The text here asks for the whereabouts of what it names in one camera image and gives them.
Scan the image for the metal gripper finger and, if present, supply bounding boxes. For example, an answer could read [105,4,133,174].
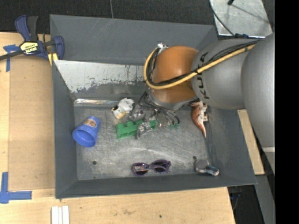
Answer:
[135,122,154,140]
[128,105,146,122]

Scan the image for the white and tan toy figure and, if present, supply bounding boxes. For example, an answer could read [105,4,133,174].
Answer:
[111,97,135,119]

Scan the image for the green toy brick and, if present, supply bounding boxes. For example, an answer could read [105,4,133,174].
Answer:
[115,119,157,140]

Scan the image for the grey metal bin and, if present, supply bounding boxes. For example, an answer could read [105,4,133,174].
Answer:
[49,14,258,199]

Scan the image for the purple sunglasses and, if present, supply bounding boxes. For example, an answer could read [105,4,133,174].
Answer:
[131,159,172,176]

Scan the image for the orange toy dinosaur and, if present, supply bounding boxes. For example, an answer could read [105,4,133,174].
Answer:
[190,100,209,139]

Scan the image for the blue plastic cup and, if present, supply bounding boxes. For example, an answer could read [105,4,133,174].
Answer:
[71,115,101,148]

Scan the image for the grey and blue toy car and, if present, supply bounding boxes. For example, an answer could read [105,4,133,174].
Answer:
[193,159,221,177]

